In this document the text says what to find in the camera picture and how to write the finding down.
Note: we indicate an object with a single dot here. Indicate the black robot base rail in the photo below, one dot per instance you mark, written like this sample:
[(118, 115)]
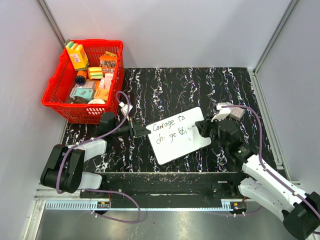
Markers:
[(164, 190)]

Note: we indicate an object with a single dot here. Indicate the yellow green sponge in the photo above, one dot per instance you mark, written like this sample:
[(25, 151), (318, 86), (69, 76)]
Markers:
[(94, 73)]

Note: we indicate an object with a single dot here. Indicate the red plastic shopping basket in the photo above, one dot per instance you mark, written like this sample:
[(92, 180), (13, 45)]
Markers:
[(62, 82)]

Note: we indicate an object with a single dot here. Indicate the grey whiteboard eraser block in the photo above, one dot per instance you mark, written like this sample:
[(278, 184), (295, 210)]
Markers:
[(236, 113)]

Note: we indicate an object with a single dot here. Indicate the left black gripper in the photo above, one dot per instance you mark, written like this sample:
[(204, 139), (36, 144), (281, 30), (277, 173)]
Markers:
[(135, 130)]

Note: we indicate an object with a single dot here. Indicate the pink white box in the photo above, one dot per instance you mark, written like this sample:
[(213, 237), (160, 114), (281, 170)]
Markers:
[(106, 81)]

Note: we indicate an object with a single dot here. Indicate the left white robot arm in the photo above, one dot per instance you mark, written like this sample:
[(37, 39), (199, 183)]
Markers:
[(64, 170)]

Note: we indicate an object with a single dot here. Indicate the orange can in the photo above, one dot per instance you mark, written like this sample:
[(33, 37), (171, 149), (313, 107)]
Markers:
[(81, 77)]

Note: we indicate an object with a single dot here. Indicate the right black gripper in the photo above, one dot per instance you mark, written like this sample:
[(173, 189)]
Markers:
[(203, 126)]

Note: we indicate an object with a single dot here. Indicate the white round lid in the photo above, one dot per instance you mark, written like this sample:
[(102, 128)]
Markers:
[(96, 101)]

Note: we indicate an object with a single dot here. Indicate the yellow juice carton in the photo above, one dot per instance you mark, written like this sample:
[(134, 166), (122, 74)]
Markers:
[(77, 55)]

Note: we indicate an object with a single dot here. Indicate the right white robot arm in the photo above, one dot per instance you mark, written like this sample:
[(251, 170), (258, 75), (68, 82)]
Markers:
[(298, 210)]

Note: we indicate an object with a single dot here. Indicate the teal product box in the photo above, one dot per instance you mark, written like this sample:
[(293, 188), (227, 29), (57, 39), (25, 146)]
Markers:
[(85, 93)]

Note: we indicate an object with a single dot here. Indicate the white rectangular whiteboard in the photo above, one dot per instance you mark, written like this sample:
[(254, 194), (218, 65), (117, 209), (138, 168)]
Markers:
[(171, 139)]

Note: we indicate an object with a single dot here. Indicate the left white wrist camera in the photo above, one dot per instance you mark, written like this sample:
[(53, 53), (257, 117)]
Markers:
[(125, 108)]

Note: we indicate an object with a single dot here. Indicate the orange small box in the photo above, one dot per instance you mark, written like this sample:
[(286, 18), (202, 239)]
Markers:
[(102, 94)]

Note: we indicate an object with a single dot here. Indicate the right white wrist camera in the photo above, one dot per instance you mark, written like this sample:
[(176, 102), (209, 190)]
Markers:
[(223, 110)]

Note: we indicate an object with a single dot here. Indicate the orange snack box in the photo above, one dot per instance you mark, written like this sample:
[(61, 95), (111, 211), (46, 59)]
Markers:
[(108, 60)]

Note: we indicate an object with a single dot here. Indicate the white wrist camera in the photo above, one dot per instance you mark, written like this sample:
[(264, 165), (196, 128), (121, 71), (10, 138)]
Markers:
[(125, 108), (223, 110)]

